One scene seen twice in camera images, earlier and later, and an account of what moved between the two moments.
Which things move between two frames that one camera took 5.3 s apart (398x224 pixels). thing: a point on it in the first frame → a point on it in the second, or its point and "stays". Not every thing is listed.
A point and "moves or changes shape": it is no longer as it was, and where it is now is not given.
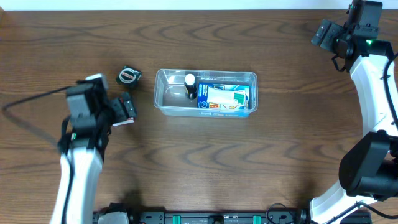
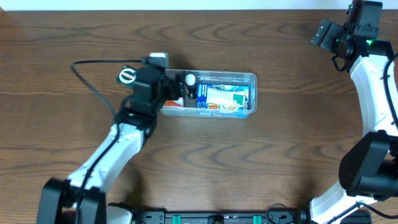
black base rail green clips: (216, 218) stays
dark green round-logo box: (129, 76) stays
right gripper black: (325, 35) stays
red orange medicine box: (129, 121) moves or changes shape
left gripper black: (123, 109) → (171, 88)
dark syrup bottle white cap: (189, 87) stays
